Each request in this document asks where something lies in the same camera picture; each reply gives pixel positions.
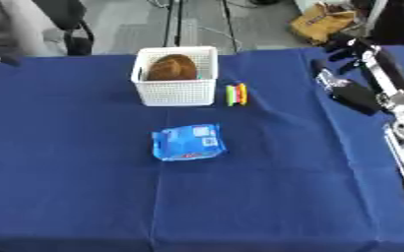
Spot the black office chair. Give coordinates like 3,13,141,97
31,0,98,56

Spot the white plastic basket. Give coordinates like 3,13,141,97
129,45,220,107

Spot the blue snack packet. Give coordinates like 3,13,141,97
150,123,230,162

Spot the brown round bread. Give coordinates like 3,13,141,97
145,53,201,82

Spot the black tripod leg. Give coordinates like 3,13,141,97
219,0,240,54
161,0,185,47

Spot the tan bag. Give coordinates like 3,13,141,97
288,1,358,46

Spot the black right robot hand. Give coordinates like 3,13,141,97
310,36,404,116

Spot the person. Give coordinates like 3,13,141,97
0,0,70,57

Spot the multicoloured marker pack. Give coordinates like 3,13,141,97
224,82,250,107

